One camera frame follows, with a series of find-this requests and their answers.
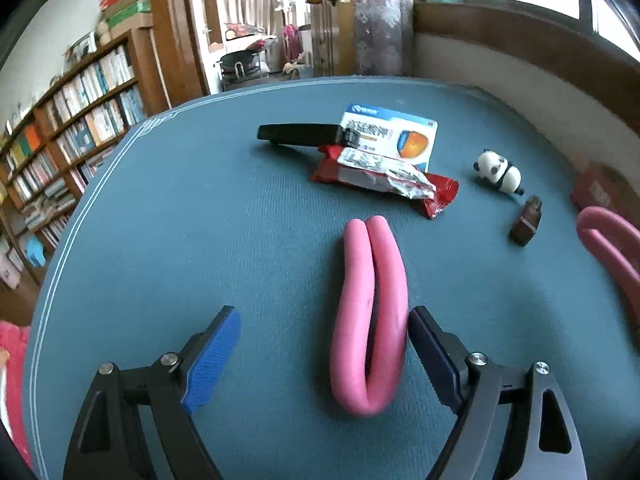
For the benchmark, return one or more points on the brown cosmetic bottle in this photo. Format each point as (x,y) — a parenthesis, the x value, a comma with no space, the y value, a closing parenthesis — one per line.
(525,226)

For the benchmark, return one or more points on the red snack wrapper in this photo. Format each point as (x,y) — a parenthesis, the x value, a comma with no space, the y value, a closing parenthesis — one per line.
(433,193)

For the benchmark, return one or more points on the stacked boxes atop bookshelf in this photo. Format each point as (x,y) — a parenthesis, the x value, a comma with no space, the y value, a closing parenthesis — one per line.
(120,16)

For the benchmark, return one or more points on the wooden door with knob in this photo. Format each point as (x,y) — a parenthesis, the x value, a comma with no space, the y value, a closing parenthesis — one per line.
(332,37)

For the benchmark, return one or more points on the panda figurine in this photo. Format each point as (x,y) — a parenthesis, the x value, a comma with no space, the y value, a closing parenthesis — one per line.
(495,171)

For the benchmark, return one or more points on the pink foam tube loop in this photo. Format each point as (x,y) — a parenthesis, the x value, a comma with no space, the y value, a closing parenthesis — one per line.
(370,330)

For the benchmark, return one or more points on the wooden bookshelf with books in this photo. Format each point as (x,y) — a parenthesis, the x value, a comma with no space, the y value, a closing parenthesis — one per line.
(53,152)

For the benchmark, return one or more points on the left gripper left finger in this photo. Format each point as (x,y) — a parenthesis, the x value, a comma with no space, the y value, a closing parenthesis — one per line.
(108,440)

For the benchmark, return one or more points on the blue white medicine box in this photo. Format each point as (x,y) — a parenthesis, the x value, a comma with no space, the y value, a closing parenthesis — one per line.
(392,134)

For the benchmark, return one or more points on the patterned curtain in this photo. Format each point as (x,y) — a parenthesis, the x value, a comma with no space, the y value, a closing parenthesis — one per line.
(383,34)

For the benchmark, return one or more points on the red storage box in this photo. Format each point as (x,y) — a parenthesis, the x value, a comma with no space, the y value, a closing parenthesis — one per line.
(602,185)

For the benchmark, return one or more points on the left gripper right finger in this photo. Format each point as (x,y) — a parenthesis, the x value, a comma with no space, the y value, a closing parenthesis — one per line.
(541,440)

